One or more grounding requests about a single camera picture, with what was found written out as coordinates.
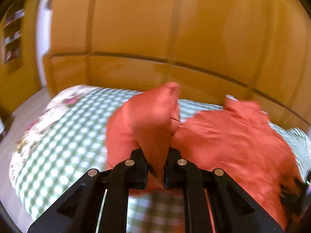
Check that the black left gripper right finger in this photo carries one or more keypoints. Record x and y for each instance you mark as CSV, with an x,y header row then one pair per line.
x,y
213,201

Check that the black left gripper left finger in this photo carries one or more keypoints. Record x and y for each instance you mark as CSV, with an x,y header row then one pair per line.
x,y
98,201

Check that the red puffer jacket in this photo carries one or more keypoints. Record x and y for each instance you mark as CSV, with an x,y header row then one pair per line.
x,y
238,139

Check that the green white checkered bedspread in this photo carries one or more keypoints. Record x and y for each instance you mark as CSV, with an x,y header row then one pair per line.
x,y
69,138

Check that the wooden wardrobe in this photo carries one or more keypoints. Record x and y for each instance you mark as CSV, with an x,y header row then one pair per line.
x,y
251,49

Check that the wooden wall bookshelf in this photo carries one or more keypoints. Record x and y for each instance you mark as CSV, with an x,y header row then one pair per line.
x,y
12,40

